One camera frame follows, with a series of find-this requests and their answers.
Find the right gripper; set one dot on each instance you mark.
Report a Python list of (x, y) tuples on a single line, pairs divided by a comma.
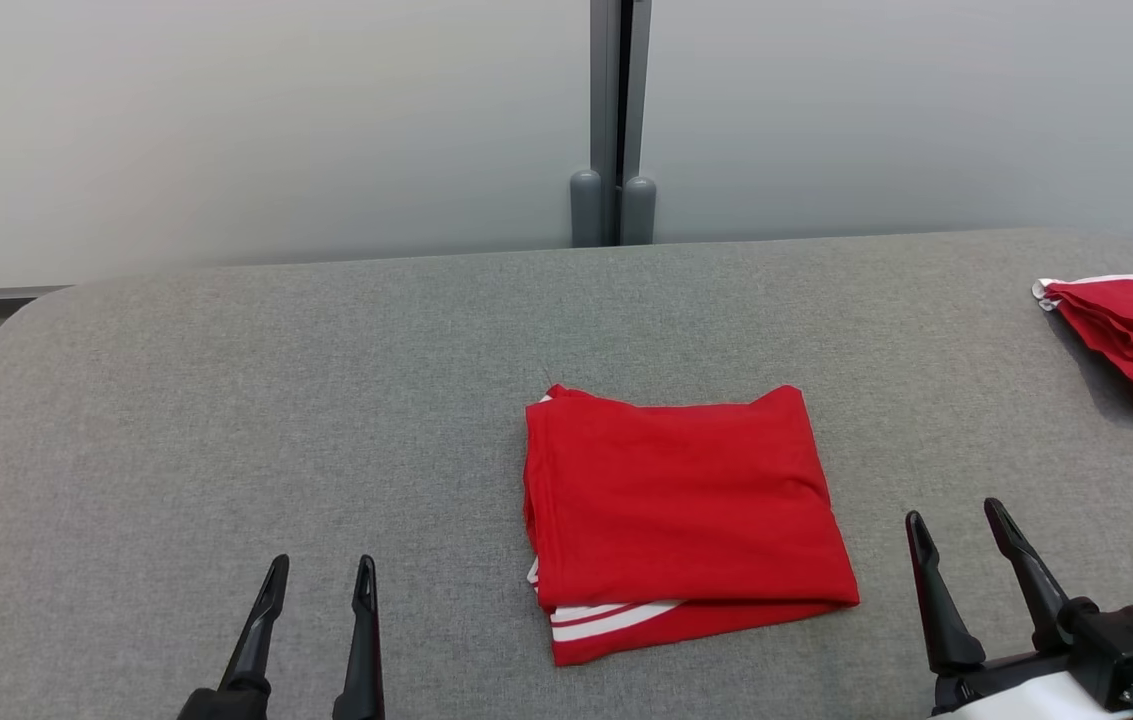
[(956, 690)]

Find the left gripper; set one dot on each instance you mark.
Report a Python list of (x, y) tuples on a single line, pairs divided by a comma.
[(216, 708)]

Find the red shirt white stripes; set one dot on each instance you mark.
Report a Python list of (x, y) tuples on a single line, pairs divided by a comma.
[(676, 490)]

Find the white right camera bracket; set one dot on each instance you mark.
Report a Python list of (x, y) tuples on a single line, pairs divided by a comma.
[(1046, 700)]

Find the grey cylindrical post cap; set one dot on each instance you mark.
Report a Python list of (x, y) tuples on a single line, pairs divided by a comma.
[(586, 210), (638, 212)]

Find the grey metal partition post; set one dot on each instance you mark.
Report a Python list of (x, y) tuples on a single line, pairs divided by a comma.
[(606, 80)]

